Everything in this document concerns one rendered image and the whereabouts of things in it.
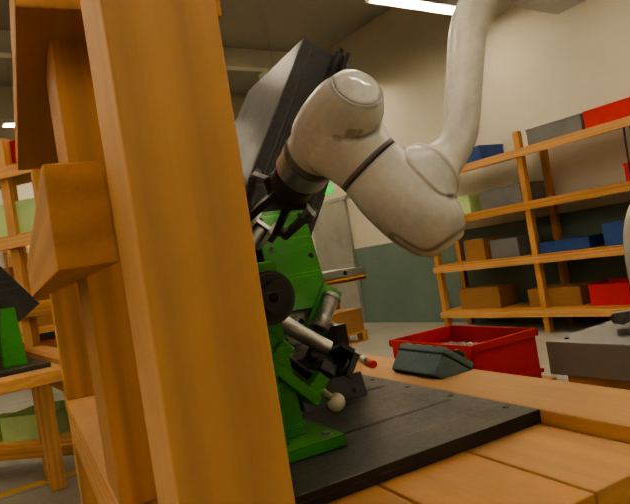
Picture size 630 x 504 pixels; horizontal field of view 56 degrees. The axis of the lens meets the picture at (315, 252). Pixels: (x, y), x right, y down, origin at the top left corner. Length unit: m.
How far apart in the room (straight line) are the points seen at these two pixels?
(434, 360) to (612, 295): 5.37
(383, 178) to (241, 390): 0.43
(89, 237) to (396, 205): 0.43
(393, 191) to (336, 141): 0.10
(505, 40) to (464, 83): 6.88
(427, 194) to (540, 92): 6.67
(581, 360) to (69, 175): 1.03
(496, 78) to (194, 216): 7.47
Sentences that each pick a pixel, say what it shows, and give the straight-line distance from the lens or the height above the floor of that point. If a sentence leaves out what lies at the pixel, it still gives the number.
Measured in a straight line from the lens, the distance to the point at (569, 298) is 6.79.
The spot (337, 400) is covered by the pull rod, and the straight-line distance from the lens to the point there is 0.91.
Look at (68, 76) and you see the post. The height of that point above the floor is 1.45.
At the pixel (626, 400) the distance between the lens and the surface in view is 0.95.
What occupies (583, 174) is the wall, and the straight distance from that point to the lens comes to 7.15.
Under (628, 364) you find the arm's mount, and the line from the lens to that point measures 1.24.
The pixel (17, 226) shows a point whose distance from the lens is 4.42.
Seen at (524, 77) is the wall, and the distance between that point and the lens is 7.61.
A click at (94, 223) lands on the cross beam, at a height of 1.22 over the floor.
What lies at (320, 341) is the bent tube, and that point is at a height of 1.01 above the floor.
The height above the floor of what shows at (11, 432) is 0.33.
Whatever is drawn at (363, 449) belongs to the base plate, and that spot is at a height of 0.90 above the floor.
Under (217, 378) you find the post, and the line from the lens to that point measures 0.46.
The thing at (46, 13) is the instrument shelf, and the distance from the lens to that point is 0.82.
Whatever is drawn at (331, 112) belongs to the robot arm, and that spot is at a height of 1.35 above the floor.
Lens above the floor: 1.16
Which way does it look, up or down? 1 degrees up
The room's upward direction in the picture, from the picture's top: 9 degrees counter-clockwise
